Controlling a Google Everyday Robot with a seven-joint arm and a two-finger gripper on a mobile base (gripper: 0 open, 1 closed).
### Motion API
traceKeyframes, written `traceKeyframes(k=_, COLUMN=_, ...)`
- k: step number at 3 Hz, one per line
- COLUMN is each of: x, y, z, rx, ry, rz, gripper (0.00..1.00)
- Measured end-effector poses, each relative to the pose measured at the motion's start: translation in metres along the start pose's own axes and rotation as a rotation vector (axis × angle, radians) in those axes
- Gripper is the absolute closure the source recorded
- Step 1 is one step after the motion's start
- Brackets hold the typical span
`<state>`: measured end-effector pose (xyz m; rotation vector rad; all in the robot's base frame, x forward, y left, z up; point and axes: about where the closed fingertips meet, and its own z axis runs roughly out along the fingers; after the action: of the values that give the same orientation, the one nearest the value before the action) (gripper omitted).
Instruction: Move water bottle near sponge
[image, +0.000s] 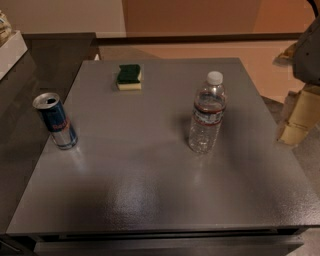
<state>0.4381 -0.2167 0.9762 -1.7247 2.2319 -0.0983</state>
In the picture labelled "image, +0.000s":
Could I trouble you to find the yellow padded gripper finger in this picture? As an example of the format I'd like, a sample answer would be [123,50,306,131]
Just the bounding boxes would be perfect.
[276,84,320,146]
[273,43,297,66]

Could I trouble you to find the clear plastic water bottle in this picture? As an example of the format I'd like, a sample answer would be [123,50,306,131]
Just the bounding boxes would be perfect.
[188,71,227,154]

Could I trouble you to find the green and yellow sponge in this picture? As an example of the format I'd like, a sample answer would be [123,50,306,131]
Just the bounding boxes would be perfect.
[116,64,142,91]

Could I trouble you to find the dark side counter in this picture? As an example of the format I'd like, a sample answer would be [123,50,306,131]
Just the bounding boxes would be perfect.
[0,33,98,235]

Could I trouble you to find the blue silver energy drink can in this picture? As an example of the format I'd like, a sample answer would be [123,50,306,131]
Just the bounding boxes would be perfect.
[33,92,78,150]

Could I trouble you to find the white box on counter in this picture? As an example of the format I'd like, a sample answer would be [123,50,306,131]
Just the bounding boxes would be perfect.
[0,31,28,80]

